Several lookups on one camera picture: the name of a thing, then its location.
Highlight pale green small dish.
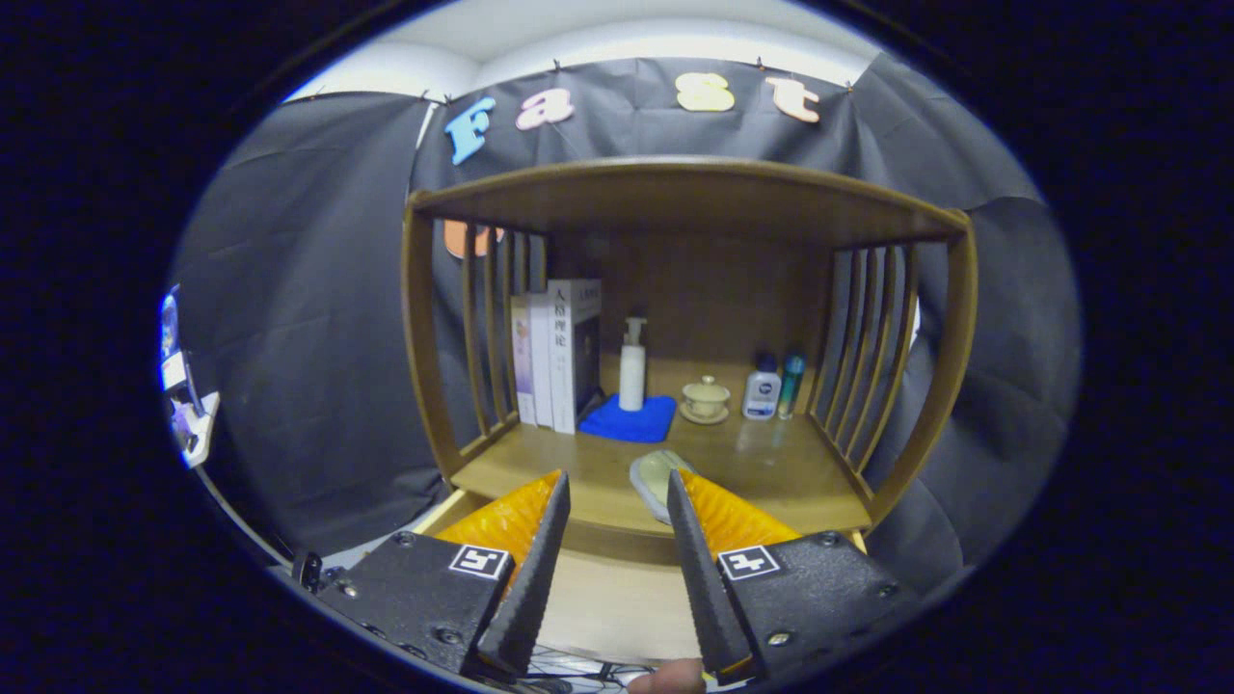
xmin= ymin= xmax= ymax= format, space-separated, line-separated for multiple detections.
xmin=629 ymin=448 xmax=697 ymax=526

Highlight lavender book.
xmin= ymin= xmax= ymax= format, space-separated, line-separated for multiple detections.
xmin=510 ymin=294 xmax=537 ymax=426

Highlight thin white book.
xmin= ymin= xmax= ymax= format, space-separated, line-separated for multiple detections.
xmin=528 ymin=292 xmax=555 ymax=430

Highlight black floor cables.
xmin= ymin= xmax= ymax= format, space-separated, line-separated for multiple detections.
xmin=525 ymin=646 xmax=666 ymax=694

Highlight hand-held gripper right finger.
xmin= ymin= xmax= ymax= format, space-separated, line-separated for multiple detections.
xmin=666 ymin=468 xmax=912 ymax=685

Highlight wooden countertop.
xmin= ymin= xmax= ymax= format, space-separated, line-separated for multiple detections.
xmin=448 ymin=361 xmax=873 ymax=541

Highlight black backdrop cloth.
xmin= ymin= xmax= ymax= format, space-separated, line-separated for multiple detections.
xmin=164 ymin=53 xmax=1081 ymax=599

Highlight white pump bottle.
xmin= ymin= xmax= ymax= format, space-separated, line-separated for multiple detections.
xmin=618 ymin=316 xmax=648 ymax=413

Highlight beige lidded teacup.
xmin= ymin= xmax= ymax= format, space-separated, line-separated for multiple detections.
xmin=680 ymin=375 xmax=732 ymax=426

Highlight wooden cabinet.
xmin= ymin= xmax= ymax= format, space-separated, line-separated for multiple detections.
xmin=402 ymin=157 xmax=979 ymax=570

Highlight white bottle with blue cap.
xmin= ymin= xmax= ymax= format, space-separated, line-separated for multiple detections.
xmin=742 ymin=355 xmax=782 ymax=421

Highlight white wall shelf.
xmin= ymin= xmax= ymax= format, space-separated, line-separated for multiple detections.
xmin=174 ymin=390 xmax=221 ymax=468

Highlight white and black book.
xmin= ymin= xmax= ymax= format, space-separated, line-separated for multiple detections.
xmin=548 ymin=279 xmax=604 ymax=435

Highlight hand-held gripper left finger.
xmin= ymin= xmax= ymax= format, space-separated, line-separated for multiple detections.
xmin=308 ymin=469 xmax=572 ymax=681

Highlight blue folded cloth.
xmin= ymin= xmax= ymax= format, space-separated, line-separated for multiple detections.
xmin=578 ymin=392 xmax=679 ymax=444

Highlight teal bottle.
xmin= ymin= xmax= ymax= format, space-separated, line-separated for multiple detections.
xmin=777 ymin=353 xmax=806 ymax=420

